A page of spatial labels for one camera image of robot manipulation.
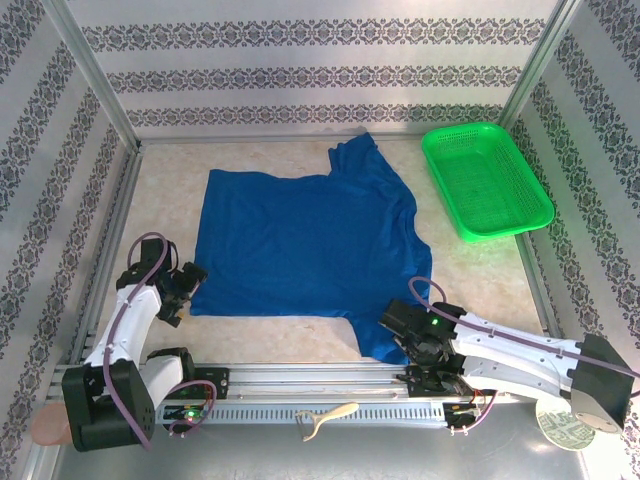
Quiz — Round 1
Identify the cream plastic peeler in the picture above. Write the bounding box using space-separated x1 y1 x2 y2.
294 402 360 442

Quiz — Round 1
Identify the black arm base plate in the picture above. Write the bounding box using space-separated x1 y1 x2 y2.
397 365 499 400
192 367 231 401

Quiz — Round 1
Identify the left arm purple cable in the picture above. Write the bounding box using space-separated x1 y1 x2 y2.
102 232 219 449

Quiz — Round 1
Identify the round pink disc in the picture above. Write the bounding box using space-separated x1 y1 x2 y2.
30 403 71 445

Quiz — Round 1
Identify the aluminium mounting rail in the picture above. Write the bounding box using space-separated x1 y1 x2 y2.
47 362 589 404

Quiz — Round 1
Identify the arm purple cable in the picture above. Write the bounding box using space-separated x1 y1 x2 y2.
408 277 640 437
102 232 219 449

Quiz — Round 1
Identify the round green patterned disc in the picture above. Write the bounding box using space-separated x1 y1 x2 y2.
535 397 599 451

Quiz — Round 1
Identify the blue printed t-shirt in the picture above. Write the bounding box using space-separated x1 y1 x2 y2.
189 132 434 366

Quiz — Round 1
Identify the small circuit board green light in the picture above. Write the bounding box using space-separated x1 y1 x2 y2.
163 405 207 422
443 402 484 419

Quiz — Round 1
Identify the grey slotted cable duct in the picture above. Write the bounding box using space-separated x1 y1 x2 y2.
154 401 447 427

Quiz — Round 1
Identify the green perforated plastic basket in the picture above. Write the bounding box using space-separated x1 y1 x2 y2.
421 121 556 245

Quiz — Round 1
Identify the aluminium enclosure frame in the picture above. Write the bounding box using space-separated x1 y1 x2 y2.
22 0 621 480

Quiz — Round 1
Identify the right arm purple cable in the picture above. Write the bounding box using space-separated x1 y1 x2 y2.
408 277 640 437

